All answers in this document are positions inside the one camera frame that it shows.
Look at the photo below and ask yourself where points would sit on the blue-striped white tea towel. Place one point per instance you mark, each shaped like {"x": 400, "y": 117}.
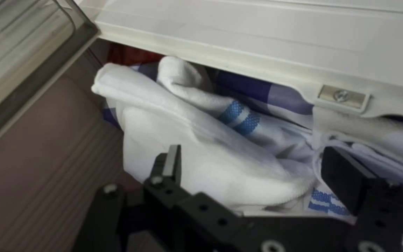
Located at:
{"x": 201, "y": 154}

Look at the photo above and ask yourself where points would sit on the red object in cabinet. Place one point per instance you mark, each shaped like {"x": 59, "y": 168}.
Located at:
{"x": 131, "y": 54}

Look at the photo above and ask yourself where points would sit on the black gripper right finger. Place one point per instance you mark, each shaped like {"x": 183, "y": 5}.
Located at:
{"x": 343, "y": 174}

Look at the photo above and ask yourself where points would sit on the tinted transparent cabinet door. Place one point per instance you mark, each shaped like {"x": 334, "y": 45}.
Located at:
{"x": 20, "y": 42}

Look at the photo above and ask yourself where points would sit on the blue checked cloth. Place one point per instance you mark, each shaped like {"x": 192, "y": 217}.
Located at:
{"x": 276, "y": 96}

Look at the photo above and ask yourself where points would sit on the white three-tier cabinet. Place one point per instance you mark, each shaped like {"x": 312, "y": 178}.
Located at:
{"x": 257, "y": 37}

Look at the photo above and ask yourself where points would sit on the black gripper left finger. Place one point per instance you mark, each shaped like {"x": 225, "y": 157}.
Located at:
{"x": 172, "y": 163}

